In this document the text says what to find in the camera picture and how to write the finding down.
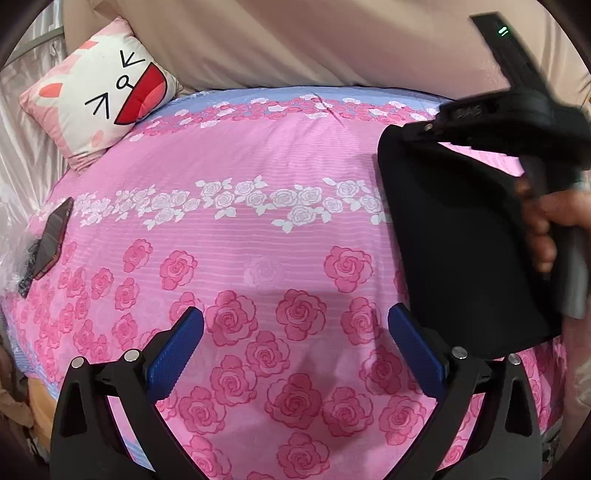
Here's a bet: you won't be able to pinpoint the small black object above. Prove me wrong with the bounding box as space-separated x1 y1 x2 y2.
17 240 42 298

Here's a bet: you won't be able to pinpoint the black pants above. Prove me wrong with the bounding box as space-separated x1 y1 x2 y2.
376 122 566 361

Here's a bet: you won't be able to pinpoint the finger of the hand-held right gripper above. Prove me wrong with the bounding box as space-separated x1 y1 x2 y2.
399 108 458 141

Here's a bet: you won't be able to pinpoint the clear plastic sheet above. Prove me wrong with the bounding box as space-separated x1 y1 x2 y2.
0 217 35 305

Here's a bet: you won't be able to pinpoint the pink rose bed sheet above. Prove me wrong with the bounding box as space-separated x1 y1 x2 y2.
0 85 568 480

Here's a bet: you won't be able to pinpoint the wooden bed frame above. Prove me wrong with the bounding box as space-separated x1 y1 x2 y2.
25 378 61 462

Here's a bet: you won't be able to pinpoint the silver satin curtain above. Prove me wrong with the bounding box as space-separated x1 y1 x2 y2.
0 28 77 222

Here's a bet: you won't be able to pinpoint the red-cased smartphone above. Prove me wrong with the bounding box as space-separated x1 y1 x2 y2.
32 198 75 280

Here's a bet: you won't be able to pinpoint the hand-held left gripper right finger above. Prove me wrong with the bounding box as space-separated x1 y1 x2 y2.
388 302 542 480

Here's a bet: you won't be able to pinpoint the cat face pillow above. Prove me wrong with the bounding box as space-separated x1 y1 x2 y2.
19 17 183 174

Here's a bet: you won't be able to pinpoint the beige padded headboard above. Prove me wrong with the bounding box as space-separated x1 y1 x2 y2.
62 0 591 116

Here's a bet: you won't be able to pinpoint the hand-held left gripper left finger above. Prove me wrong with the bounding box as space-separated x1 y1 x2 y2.
50 305 205 480

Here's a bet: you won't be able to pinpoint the person's right hand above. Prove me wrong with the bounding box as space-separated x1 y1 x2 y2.
513 178 591 274

